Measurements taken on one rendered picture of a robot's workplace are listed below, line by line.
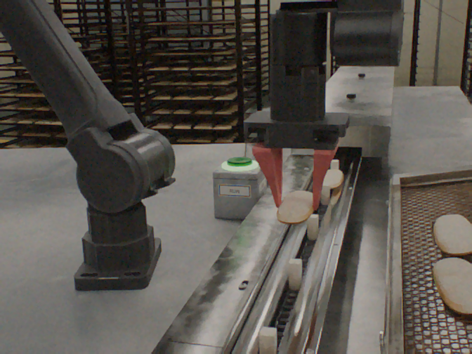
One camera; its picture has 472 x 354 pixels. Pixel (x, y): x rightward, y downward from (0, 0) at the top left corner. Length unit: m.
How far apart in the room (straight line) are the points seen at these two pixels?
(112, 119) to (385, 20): 0.32
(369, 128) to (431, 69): 6.59
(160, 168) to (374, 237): 0.32
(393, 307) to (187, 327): 0.18
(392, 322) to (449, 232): 0.17
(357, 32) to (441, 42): 7.07
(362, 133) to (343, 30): 0.52
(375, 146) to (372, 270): 0.39
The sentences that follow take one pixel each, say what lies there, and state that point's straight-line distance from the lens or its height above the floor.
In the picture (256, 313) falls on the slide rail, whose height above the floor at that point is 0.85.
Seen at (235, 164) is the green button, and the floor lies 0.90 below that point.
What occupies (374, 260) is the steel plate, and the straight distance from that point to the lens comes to 0.76.
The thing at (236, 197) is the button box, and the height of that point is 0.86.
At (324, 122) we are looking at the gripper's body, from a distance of 0.58.
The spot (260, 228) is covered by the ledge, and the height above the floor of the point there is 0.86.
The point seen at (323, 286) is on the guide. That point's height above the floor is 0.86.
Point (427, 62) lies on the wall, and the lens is 7.64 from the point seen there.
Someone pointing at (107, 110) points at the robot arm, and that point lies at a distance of 0.68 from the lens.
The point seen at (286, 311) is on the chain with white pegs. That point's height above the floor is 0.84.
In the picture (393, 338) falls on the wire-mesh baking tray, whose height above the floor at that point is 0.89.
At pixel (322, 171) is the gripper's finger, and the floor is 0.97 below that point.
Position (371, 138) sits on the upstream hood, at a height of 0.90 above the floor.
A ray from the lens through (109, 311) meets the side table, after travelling 0.66.
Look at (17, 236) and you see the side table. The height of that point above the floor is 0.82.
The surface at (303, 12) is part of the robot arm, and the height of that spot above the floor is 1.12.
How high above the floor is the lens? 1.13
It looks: 16 degrees down
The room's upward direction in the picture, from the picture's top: 2 degrees counter-clockwise
